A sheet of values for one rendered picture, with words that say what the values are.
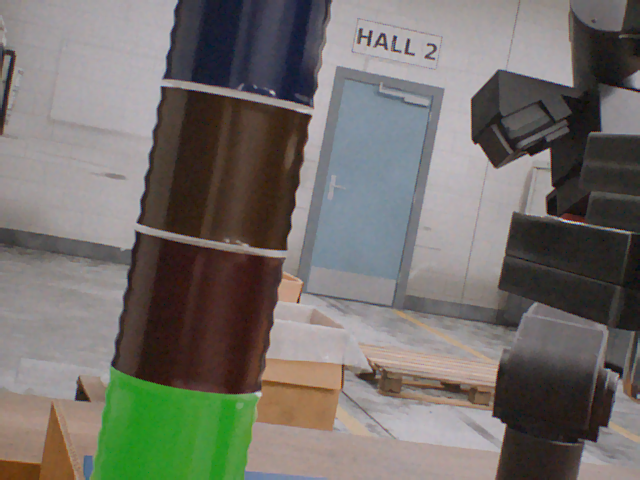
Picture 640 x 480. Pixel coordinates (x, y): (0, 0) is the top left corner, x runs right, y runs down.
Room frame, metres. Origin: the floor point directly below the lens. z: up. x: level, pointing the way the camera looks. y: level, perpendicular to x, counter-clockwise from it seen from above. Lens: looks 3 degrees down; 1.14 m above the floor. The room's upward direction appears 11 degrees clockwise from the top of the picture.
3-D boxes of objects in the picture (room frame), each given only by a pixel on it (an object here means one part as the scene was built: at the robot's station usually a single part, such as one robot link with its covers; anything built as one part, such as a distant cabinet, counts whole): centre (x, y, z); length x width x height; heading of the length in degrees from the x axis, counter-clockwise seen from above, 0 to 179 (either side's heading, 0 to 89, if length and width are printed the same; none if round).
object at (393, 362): (7.31, -0.95, 0.07); 1.20 x 1.00 x 0.14; 106
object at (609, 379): (0.93, -0.20, 1.00); 0.09 x 0.06 x 0.06; 73
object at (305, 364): (4.25, 0.12, 0.40); 0.66 x 0.62 x 0.50; 15
